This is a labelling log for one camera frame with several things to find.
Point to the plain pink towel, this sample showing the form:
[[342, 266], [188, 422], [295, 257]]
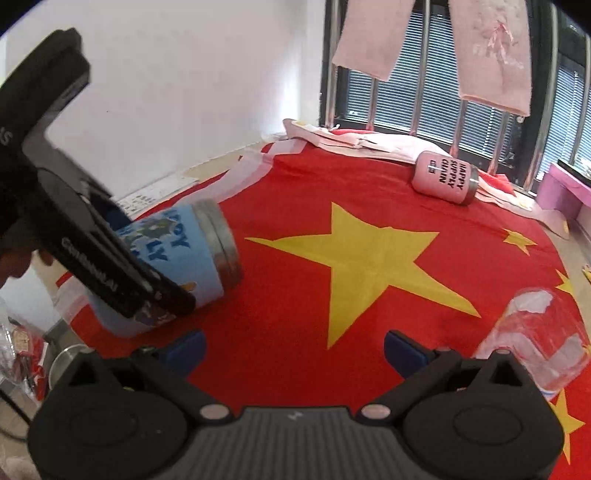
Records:
[[369, 37]]

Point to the pink printed cup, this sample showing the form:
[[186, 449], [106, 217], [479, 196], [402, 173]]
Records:
[[438, 177]]

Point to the pink embroidered towel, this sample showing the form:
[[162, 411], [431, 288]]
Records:
[[489, 55]]

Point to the person's left hand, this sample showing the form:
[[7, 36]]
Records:
[[11, 270]]

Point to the clear glass cup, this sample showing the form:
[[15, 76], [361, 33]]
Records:
[[540, 337]]

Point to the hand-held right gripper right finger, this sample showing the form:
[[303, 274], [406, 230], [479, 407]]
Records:
[[401, 353]]

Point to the red cloth with yellow stars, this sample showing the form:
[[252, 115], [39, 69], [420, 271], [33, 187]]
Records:
[[300, 207]]

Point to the clear plastic bag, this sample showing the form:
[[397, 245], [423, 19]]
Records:
[[18, 341]]

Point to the white pink cloth bag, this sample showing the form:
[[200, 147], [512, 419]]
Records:
[[323, 138]]

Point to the white paper sheet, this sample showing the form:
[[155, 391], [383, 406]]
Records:
[[152, 196]]

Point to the metal pot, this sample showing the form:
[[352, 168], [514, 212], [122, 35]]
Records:
[[69, 357]]

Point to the window blinds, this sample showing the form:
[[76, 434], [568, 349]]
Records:
[[438, 110]]

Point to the blue printed cup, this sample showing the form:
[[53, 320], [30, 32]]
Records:
[[189, 261]]

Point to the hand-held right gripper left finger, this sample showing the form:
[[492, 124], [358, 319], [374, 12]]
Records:
[[189, 350]]

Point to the metal window railing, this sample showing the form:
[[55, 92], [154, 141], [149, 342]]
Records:
[[421, 83]]

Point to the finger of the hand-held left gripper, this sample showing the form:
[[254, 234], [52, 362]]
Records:
[[171, 297], [115, 214]]

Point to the pink box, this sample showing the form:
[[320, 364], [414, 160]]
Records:
[[563, 194]]

